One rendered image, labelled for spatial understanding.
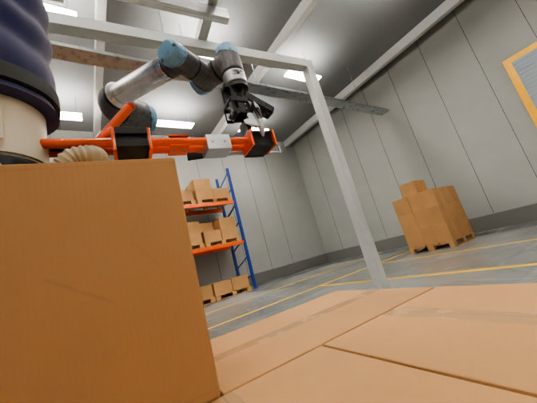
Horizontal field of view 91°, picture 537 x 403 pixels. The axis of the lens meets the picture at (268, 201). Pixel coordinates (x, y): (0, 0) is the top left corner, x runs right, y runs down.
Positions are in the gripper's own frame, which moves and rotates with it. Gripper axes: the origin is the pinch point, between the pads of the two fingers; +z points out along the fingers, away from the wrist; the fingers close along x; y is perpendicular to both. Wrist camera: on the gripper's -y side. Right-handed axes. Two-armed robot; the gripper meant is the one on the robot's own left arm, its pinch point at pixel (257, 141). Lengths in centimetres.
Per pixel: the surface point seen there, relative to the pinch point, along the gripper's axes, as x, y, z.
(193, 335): 20, 33, 44
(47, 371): 20, 50, 42
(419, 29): -250, -788, -491
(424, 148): -390, -829, -176
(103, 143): 3.1, 41.4, 1.1
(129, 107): 1.4, 34.8, -9.9
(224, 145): 3.4, 12.9, 2.6
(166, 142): 3.2, 27.8, 1.3
